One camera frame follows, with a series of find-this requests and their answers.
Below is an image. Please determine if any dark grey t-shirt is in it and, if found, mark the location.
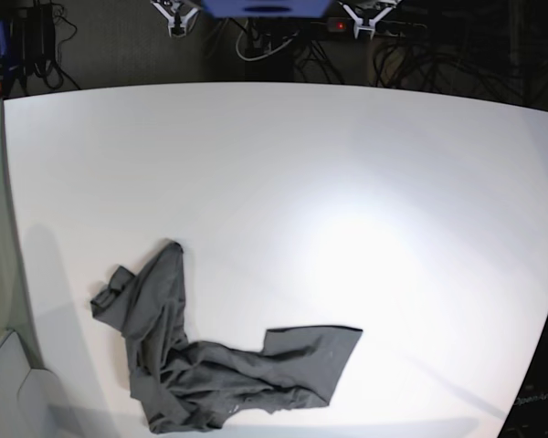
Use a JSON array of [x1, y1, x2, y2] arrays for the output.
[[90, 241, 363, 434]]

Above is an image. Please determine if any blue box overhead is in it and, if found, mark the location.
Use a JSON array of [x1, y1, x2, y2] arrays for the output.
[[203, 0, 332, 18]]

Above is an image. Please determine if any grey bin at left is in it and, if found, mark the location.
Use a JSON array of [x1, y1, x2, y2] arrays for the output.
[[0, 330, 82, 437]]

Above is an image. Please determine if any white cable loop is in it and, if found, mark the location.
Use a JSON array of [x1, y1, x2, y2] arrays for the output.
[[235, 26, 298, 62]]

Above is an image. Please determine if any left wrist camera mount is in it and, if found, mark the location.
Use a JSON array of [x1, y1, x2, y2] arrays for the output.
[[338, 0, 401, 39]]

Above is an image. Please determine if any black power strip red switch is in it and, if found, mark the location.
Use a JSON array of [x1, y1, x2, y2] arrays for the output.
[[326, 17, 428, 39]]

